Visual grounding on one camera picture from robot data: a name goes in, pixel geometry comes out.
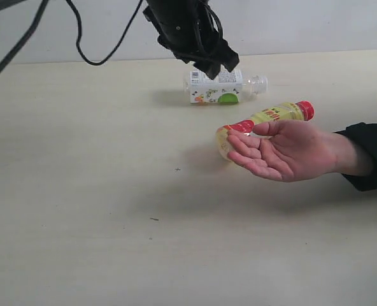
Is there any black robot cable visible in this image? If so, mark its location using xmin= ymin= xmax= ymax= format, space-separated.
xmin=0 ymin=0 xmax=145 ymax=89

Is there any person's open bare hand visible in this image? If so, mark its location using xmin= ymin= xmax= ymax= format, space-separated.
xmin=227 ymin=120 xmax=374 ymax=182

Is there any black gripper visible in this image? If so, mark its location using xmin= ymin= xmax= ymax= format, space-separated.
xmin=143 ymin=0 xmax=239 ymax=80

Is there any black sleeved forearm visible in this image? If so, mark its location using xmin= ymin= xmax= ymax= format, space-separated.
xmin=338 ymin=122 xmax=377 ymax=191

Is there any yellow juice bottle red cap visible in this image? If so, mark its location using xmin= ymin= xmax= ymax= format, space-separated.
xmin=215 ymin=100 xmax=315 ymax=162

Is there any white label tea bottle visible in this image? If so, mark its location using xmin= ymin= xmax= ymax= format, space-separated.
xmin=183 ymin=69 xmax=268 ymax=105

